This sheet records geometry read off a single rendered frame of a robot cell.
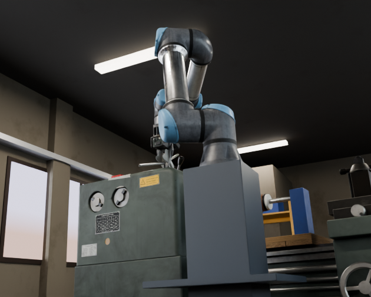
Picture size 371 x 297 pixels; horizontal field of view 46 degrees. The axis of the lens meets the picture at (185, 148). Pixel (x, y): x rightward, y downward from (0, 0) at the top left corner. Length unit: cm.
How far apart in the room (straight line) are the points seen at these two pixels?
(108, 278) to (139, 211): 33
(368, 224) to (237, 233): 44
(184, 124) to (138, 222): 66
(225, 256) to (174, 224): 57
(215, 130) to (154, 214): 60
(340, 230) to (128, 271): 93
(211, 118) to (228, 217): 35
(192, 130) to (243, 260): 46
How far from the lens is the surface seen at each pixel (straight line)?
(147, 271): 194
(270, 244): 176
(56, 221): 529
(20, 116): 530
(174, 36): 176
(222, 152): 145
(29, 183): 517
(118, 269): 204
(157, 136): 211
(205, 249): 137
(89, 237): 217
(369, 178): 176
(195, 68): 190
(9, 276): 492
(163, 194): 193
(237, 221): 134
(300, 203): 188
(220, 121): 150
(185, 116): 148
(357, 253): 158
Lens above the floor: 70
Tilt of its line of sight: 19 degrees up
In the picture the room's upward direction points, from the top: 3 degrees counter-clockwise
